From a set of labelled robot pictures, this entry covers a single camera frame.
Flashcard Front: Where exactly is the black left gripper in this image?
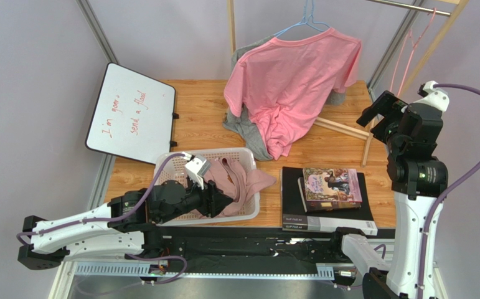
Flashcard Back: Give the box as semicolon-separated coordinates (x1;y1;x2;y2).
158;173;235;224

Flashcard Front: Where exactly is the dusty pink t shirt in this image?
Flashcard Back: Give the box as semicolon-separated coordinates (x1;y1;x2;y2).
204;157;276;217

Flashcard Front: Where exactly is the pink wire hanger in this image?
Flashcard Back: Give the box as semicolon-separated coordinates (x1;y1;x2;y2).
388;8;437;94

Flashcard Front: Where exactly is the bright pink t shirt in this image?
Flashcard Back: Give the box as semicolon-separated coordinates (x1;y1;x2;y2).
223;27;363;161

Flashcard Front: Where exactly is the blue wire hanger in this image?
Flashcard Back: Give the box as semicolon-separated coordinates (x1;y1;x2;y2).
273;0;331;37

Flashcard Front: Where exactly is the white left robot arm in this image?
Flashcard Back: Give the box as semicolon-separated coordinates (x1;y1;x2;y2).
17;180;234;270

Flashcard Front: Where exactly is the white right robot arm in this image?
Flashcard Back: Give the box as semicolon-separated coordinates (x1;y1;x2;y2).
341;88;449;298

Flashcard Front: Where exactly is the grey adidas t shirt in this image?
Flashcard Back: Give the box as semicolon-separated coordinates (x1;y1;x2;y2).
222;35;347;162

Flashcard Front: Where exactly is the white plastic laundry basket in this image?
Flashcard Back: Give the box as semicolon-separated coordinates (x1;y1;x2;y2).
154;147;260;226

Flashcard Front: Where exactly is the black clip file binder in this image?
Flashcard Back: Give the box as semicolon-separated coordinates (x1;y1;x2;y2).
281;167;378;236

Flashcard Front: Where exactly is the dark paperback book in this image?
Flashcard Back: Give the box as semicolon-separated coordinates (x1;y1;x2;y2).
298;178;361;213

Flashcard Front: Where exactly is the colourful illustrated book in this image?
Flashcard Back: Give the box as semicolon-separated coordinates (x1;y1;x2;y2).
303;168;363;202

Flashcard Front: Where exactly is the whiteboard with red writing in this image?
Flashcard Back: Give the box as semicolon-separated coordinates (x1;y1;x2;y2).
85;63;176;164

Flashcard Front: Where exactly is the wooden clothes rack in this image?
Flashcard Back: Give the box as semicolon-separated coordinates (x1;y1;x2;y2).
225;0;473;167

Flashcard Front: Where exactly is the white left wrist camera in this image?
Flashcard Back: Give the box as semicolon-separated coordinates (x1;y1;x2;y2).
184;153;211;190

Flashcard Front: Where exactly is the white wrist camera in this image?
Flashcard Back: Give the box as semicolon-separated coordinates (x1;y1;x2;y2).
184;153;211;190
415;81;449;112

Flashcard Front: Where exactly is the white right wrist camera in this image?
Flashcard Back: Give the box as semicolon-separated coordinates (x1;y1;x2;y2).
415;81;449;112

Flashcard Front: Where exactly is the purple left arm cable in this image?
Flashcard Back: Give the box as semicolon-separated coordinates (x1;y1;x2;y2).
16;152;195;287

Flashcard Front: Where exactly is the aluminium frame rail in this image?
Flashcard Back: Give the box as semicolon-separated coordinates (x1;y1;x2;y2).
49;233;448;299

